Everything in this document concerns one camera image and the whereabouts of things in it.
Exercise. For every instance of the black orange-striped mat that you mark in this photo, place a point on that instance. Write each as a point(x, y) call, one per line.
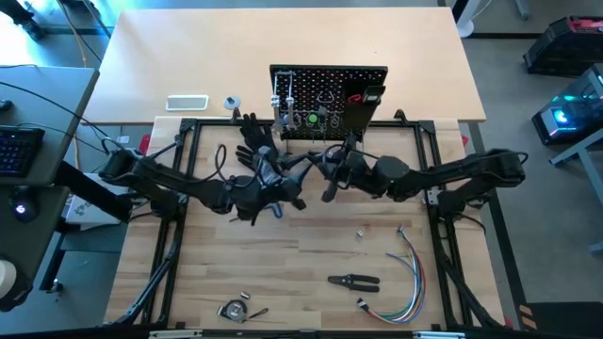
point(565, 320)

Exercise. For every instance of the small dark mouse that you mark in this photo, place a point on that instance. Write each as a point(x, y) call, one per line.
point(4, 104)

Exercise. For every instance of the light wooden desk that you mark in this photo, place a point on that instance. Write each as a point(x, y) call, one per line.
point(282, 37)

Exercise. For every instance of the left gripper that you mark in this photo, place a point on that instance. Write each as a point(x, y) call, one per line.
point(285, 188)

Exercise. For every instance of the white rectangular tray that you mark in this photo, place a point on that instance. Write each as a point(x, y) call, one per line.
point(187, 102)

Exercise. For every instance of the silver aluminium bar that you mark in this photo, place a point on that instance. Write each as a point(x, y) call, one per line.
point(438, 335)
point(176, 334)

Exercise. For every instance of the black equipment case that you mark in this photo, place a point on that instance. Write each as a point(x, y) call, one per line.
point(565, 47)

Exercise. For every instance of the black aluminium frame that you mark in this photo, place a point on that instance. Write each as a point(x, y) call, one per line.
point(212, 123)

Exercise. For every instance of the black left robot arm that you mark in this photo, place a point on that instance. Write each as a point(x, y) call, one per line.
point(179, 180)

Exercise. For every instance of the cream tape roll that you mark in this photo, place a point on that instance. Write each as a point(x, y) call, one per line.
point(5, 278)

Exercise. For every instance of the black perforated pegboard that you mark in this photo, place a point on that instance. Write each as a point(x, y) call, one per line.
point(311, 85)

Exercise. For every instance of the small white tag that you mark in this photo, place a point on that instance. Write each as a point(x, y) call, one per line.
point(123, 139)

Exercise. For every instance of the white pedestal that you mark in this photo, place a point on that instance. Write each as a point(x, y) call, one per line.
point(464, 21)

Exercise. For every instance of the glowing computer tower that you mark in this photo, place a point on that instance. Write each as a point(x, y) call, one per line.
point(570, 113)

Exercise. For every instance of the grey office desk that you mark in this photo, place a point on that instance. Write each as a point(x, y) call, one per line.
point(47, 99)

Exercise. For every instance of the grey desk frame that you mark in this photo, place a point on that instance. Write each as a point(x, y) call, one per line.
point(589, 165)

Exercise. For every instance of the grey tape measure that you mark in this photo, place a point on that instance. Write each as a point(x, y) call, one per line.
point(233, 311)

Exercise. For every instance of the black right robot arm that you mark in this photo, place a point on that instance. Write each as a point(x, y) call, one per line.
point(452, 170)

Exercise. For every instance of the white cardboard box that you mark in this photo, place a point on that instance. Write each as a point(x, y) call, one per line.
point(85, 209)

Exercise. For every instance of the red clamp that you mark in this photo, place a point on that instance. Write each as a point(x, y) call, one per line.
point(145, 143)
point(464, 140)

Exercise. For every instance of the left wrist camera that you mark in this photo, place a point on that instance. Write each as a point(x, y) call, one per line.
point(249, 212)

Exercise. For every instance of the black desk support beam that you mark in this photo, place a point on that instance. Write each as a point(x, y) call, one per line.
point(80, 186)

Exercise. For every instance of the white round disc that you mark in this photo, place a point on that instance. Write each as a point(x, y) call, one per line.
point(232, 102)

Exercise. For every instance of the black keyboard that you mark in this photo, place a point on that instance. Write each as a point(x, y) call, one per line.
point(19, 150)

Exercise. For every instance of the black pegboard bin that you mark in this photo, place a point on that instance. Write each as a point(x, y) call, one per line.
point(360, 117)

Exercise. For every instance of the person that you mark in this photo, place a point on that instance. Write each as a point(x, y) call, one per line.
point(21, 16)

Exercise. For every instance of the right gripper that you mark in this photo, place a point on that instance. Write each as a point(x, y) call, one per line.
point(355, 170)

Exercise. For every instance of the black mouse green light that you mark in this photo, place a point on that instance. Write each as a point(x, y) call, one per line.
point(22, 207)

